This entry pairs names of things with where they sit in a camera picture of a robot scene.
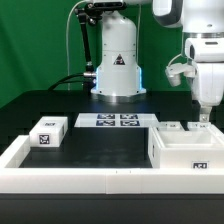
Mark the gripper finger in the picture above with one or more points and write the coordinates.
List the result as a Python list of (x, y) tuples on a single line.
[(204, 114)]

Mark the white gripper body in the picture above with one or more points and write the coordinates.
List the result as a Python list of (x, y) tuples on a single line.
[(207, 57)]

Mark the white cabinet door panel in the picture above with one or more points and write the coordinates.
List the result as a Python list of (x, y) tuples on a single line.
[(198, 125), (170, 126)]

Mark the white cabinet body box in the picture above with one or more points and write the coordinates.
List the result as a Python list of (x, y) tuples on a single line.
[(201, 148)]

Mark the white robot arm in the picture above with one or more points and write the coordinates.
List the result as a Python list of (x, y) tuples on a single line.
[(202, 24)]

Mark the white cabinet top block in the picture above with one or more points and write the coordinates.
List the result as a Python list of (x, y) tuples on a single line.
[(49, 131)]

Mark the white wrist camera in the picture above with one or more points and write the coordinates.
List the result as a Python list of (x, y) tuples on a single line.
[(174, 71)]

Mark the white marker base plate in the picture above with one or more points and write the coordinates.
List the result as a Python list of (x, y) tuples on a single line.
[(116, 120)]

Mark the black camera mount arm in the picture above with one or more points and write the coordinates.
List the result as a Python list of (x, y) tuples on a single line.
[(88, 15)]

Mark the white U-shaped fence frame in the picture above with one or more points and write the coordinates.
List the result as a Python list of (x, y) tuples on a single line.
[(15, 179)]

